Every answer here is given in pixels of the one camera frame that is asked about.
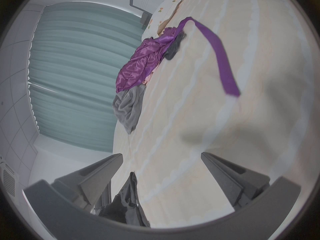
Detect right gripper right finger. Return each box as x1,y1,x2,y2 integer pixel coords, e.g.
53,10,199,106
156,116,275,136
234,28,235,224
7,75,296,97
201,152,270,207

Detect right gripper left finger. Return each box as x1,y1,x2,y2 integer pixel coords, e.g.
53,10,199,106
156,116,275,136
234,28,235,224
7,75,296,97
51,153,123,207

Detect black T-shirt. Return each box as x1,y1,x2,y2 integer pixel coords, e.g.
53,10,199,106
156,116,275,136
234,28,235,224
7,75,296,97
99,171,151,228

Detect bed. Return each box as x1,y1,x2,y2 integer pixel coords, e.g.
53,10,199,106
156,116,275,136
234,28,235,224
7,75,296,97
110,0,319,228

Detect blue-green curtain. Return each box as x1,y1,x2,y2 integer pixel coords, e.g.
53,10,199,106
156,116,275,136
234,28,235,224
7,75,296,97
28,3,148,97
28,83,120,157

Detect grey garment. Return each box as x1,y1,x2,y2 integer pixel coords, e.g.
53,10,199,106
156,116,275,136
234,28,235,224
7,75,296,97
112,86,147,135

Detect white ceiling air conditioner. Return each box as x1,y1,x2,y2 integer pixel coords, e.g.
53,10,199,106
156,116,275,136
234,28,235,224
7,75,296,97
0,156,17,197

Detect pink garment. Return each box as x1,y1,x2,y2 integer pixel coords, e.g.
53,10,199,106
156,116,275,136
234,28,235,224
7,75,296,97
142,66,160,85

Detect purple garment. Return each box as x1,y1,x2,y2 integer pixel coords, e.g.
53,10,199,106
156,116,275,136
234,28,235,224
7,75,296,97
115,16,241,98

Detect small black garment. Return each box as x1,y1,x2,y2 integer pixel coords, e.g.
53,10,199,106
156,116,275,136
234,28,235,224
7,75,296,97
164,31,187,61

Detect grey bedside table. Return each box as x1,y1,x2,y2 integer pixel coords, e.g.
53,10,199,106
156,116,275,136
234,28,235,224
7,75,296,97
140,12,153,29

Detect white printed pillow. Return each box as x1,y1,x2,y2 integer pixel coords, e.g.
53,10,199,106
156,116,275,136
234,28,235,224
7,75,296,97
141,0,187,41

